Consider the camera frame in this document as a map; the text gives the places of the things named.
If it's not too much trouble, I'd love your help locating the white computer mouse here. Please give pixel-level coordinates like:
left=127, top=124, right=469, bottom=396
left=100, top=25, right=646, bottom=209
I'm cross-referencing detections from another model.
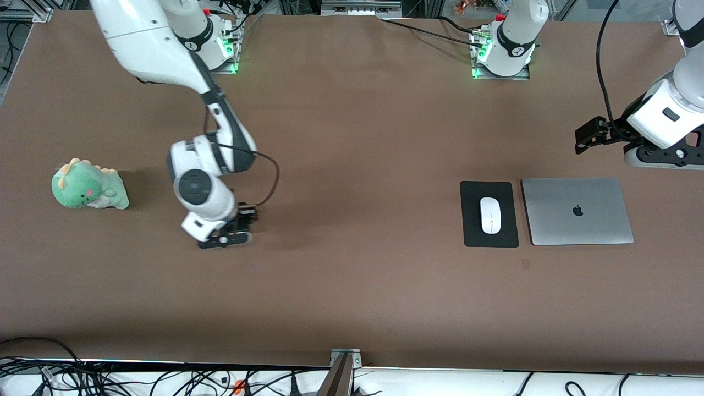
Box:
left=480, top=197, right=502, bottom=235

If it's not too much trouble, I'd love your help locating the black mouse pad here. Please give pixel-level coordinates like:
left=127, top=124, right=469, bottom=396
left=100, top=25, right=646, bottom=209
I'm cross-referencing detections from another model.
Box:
left=460, top=180, right=520, bottom=248

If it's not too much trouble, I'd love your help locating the silver laptop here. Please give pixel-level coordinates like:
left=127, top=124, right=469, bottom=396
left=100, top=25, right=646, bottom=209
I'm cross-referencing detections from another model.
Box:
left=521, top=177, right=635, bottom=246

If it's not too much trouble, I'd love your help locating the green dinosaur plush toy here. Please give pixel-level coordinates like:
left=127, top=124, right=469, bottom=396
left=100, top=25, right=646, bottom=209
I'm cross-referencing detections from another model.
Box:
left=51, top=158, right=130, bottom=211

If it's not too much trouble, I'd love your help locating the grey equipment box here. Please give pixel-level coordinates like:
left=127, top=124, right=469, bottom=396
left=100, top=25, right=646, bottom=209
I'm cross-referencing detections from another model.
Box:
left=321, top=0, right=403, bottom=16

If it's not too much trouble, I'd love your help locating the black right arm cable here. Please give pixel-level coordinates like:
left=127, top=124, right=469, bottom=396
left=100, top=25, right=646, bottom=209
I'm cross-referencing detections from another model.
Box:
left=203, top=104, right=281, bottom=210

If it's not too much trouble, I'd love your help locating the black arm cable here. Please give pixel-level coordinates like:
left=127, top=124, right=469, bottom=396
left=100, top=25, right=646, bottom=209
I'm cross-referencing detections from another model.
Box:
left=203, top=104, right=281, bottom=210
left=597, top=0, right=622, bottom=130

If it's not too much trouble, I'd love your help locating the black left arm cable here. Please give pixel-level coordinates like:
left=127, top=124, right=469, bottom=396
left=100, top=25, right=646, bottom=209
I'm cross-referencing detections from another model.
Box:
left=597, top=0, right=622, bottom=130

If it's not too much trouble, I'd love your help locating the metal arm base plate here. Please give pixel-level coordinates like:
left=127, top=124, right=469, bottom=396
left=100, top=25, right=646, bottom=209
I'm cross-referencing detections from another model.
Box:
left=470, top=25, right=531, bottom=81
left=209, top=14, right=241, bottom=75

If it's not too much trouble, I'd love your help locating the short black table cable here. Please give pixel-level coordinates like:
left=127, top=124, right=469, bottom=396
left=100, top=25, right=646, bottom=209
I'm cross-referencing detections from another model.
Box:
left=438, top=15, right=485, bottom=35

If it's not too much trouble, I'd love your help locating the metal table bracket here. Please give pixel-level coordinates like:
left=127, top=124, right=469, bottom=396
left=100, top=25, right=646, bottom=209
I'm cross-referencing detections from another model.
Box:
left=317, top=348, right=362, bottom=396

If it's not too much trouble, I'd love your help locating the long black table cable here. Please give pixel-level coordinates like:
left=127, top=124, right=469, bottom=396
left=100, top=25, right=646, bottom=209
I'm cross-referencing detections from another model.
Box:
left=381, top=18, right=482, bottom=45

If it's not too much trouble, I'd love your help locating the black looping floor cable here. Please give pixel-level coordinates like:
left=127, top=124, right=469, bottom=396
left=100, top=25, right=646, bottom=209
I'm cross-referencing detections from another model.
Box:
left=0, top=337, right=83, bottom=380

